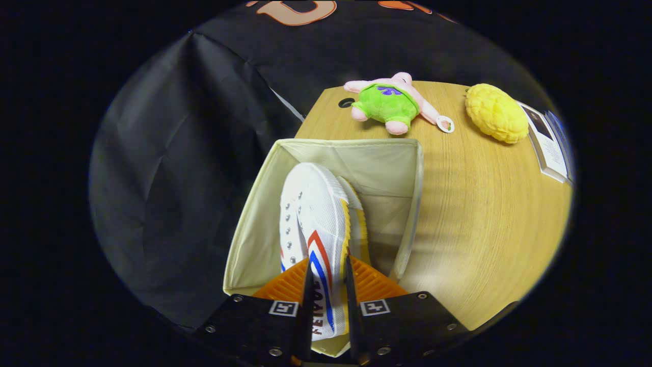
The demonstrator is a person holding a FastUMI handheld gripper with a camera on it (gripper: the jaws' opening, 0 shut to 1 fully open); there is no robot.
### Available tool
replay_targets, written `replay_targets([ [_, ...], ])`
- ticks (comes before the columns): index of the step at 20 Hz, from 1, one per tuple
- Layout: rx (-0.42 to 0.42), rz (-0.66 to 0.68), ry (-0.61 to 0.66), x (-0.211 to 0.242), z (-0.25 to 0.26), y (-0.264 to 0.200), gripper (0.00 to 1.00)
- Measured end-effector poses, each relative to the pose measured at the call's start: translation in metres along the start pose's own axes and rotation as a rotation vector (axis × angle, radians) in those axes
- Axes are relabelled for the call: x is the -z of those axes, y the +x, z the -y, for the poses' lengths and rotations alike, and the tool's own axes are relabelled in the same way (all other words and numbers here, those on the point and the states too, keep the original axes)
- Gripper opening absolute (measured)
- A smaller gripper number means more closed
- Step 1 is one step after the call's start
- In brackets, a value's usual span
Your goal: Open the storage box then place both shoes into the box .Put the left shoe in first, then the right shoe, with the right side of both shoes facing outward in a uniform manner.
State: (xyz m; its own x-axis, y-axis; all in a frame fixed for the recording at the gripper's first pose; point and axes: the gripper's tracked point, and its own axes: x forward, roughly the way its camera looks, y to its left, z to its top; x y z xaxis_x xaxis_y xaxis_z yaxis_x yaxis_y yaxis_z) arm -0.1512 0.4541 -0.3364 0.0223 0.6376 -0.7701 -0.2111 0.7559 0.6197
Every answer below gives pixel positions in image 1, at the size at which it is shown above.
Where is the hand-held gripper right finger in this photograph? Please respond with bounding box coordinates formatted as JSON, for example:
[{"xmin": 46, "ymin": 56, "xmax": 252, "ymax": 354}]
[{"xmin": 345, "ymin": 254, "xmax": 472, "ymax": 365}]

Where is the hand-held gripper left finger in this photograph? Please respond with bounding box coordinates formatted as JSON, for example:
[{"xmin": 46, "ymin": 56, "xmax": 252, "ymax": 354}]
[{"xmin": 196, "ymin": 255, "xmax": 315, "ymax": 365}]

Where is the brown fabric storage box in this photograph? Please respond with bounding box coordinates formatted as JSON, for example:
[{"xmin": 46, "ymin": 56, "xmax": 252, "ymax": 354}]
[{"xmin": 223, "ymin": 138, "xmax": 424, "ymax": 357}]

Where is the pink starfish plush toy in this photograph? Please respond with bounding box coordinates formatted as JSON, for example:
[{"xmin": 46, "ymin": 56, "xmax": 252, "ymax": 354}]
[{"xmin": 343, "ymin": 71, "xmax": 455, "ymax": 136}]

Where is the yellow textured plush toy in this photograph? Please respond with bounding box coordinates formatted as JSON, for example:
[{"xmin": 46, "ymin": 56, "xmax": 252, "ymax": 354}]
[{"xmin": 465, "ymin": 83, "xmax": 529, "ymax": 145}]

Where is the white portrait booklet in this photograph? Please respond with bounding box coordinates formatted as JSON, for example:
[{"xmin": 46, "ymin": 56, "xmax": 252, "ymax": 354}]
[{"xmin": 517, "ymin": 100, "xmax": 570, "ymax": 184}]

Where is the blue portrait booklet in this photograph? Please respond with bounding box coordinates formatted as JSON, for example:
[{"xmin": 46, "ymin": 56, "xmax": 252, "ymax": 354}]
[{"xmin": 545, "ymin": 110, "xmax": 576, "ymax": 179}]

